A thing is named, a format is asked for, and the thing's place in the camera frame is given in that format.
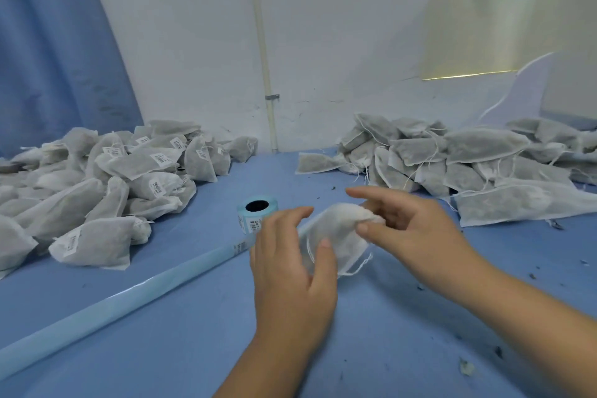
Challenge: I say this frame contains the person's left hand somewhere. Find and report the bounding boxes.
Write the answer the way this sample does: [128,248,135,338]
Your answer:
[248,205,341,357]

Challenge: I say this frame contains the person's right hand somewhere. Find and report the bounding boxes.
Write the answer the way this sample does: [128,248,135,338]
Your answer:
[346,187,493,305]

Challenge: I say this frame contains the white mesh herb bag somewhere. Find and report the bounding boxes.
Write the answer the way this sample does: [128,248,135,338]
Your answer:
[300,203,386,279]

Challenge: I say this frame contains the pile of unlabelled herb bags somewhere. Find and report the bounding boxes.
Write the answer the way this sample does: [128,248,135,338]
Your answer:
[297,112,597,228]

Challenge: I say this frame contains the blue label roll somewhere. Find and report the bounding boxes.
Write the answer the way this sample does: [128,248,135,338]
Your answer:
[0,195,280,381]

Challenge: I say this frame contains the pile of labelled herb bags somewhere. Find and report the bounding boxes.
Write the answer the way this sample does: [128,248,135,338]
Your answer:
[0,119,259,279]

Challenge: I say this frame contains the person's right forearm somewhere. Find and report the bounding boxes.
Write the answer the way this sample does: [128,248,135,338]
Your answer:
[461,262,597,398]

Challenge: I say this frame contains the white curved board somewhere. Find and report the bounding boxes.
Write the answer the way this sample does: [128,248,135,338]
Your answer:
[478,52,557,128]

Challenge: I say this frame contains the large beige panel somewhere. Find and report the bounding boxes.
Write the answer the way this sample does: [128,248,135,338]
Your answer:
[541,0,597,122]

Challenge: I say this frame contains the blue curtain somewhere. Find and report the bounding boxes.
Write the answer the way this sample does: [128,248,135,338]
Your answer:
[0,0,146,159]

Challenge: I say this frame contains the white wall pipe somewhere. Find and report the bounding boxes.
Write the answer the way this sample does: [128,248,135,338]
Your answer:
[245,0,281,154]

